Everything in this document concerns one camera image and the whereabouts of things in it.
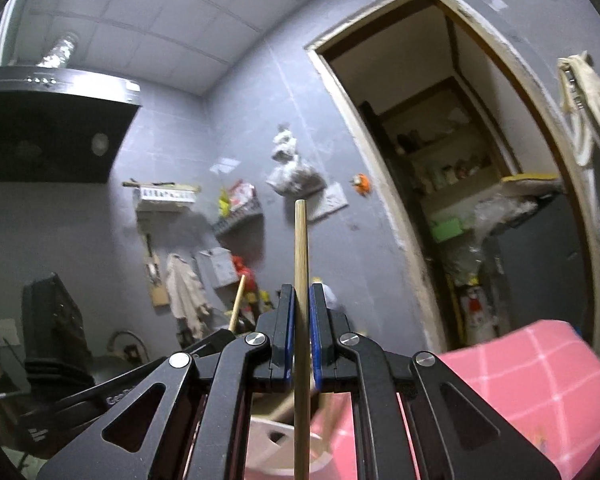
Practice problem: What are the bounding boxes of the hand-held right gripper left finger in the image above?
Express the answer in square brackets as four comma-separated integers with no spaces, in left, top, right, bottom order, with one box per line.
[36,283,295,480]

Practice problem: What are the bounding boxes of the wooden handle knife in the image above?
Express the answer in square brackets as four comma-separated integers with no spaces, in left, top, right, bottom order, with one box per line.
[121,180,201,192]

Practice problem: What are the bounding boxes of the crumpled clear plastic bag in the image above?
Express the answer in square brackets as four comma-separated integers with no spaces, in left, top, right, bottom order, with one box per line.
[472,195,536,241]

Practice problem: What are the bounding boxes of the beige hanging towel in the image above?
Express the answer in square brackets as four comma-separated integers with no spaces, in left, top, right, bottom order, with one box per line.
[165,252,213,338]

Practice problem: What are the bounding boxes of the wooden pantry shelf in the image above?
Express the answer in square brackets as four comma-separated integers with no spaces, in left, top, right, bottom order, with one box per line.
[360,77,521,221]

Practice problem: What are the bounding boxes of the red white packet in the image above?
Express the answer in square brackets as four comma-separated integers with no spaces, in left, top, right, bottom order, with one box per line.
[229,180,257,211]

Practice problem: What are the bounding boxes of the white wall basket rack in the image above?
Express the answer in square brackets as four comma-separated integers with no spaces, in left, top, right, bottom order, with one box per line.
[135,187,197,211]

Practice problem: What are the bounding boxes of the dark grey refrigerator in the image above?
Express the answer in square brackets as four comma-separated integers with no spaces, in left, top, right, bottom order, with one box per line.
[485,195,588,336]

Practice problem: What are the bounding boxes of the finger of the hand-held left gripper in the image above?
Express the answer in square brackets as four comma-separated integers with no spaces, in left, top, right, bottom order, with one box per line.
[182,329,236,359]

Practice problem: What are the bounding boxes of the white wall box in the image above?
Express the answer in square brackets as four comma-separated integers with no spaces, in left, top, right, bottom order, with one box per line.
[196,247,239,288]

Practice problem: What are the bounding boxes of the red plastic bag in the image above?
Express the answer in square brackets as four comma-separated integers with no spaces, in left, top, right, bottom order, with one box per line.
[231,255,258,306]

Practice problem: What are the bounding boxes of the white wall socket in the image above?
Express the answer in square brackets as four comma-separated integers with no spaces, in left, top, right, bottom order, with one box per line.
[311,182,350,221]

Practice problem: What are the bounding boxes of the person's pink checkered clothing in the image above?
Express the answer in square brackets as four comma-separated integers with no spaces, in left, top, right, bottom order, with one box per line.
[245,320,600,480]

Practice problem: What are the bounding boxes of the clear bag with dried goods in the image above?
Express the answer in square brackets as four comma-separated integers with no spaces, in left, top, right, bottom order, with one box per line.
[265,157,326,196]

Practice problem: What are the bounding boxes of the white plastic bottle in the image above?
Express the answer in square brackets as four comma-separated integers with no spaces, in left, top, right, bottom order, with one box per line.
[311,275,340,313]

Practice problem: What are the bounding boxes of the black stacked appliance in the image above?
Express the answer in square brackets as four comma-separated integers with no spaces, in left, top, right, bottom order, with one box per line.
[21,272,93,401]

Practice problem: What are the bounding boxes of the cream rubber gloves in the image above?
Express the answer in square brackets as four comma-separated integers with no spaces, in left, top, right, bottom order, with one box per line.
[557,52,600,166]

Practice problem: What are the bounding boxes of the black range hood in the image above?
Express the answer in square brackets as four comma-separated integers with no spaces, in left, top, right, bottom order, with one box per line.
[0,65,143,183]

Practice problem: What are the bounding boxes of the yellow bag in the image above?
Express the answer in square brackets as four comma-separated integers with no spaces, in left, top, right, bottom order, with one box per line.
[500,172,563,196]

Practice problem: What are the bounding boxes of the wooden knife holder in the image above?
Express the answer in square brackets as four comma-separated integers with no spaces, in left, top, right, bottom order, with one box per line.
[145,232,171,308]

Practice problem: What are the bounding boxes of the red white printed sack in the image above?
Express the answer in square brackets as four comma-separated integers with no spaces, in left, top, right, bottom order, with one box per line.
[459,284,498,346]

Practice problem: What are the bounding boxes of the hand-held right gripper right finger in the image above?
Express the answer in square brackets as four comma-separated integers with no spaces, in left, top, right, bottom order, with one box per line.
[309,283,562,480]

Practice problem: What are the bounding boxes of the white knotted plastic bag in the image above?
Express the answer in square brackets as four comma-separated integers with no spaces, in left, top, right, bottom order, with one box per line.
[272,127,299,163]

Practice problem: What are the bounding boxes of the silver foil exhaust duct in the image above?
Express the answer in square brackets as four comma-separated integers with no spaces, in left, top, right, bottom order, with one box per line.
[35,32,78,68]

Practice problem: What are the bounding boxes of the green box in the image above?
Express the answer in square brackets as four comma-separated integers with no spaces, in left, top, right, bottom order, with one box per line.
[430,217,464,244]

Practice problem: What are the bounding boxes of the worn white door frame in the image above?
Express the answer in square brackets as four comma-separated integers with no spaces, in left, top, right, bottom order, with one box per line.
[305,0,600,361]

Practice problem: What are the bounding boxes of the grey wall basket shelf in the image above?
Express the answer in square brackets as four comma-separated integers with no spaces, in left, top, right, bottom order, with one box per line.
[214,200,263,236]

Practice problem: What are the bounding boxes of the bamboo chopstick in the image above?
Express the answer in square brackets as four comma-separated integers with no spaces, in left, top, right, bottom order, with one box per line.
[293,200,312,480]
[228,274,247,333]

